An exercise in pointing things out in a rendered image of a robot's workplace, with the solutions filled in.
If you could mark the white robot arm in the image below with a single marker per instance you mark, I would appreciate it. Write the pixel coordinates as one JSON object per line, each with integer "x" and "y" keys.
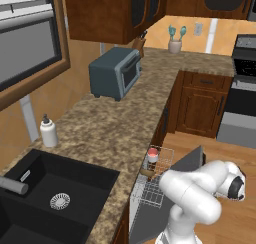
{"x": 195, "y": 196}

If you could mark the red and white cup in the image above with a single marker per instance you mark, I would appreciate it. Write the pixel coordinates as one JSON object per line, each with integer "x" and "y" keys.
{"x": 152, "y": 154}

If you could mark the brown bowl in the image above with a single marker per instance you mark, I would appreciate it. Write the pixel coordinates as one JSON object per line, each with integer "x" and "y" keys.
{"x": 146, "y": 172}

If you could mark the wooden cupboard door under sink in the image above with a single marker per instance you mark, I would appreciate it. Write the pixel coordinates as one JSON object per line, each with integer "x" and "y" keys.
{"x": 122, "y": 229}

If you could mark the wooden cupboard front under worktop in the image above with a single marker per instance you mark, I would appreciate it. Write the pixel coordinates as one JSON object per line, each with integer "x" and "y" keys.
{"x": 162, "y": 126}

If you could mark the blue-grey toaster oven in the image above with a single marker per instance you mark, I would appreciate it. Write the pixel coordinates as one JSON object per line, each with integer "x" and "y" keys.
{"x": 108, "y": 73}

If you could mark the wooden knife block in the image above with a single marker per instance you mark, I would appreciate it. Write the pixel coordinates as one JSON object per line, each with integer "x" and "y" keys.
{"x": 138, "y": 46}

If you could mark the wooden base cupboard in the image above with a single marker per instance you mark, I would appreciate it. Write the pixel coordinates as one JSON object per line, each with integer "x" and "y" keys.
{"x": 200, "y": 108}

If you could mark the white soap dispenser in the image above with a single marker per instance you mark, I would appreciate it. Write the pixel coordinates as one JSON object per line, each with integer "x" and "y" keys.
{"x": 49, "y": 133}

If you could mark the white utensil pot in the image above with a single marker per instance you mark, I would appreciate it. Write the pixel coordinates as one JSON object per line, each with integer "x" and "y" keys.
{"x": 174, "y": 47}

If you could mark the black sink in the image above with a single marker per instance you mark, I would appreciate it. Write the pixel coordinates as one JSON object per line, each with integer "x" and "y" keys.
{"x": 80, "y": 188}

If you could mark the teal spatula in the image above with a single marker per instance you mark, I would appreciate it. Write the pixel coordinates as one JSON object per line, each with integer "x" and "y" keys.
{"x": 172, "y": 32}

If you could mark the teal spoon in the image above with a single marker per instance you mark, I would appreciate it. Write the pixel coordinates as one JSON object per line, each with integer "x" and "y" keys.
{"x": 182, "y": 32}

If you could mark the silver and black oven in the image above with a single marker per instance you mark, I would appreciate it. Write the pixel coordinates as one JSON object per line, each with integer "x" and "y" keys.
{"x": 241, "y": 101}

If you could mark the window with blinds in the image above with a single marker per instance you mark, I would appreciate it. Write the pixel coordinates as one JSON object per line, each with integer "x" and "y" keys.
{"x": 26, "y": 48}

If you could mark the grey tap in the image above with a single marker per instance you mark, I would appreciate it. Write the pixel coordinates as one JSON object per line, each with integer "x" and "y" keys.
{"x": 13, "y": 185}

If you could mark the white wall outlet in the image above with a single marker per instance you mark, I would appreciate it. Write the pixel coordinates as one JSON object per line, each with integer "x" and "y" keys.
{"x": 198, "y": 29}

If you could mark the wooden wall cupboards dark panels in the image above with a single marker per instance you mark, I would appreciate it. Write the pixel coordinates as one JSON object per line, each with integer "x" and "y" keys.
{"x": 186, "y": 1}

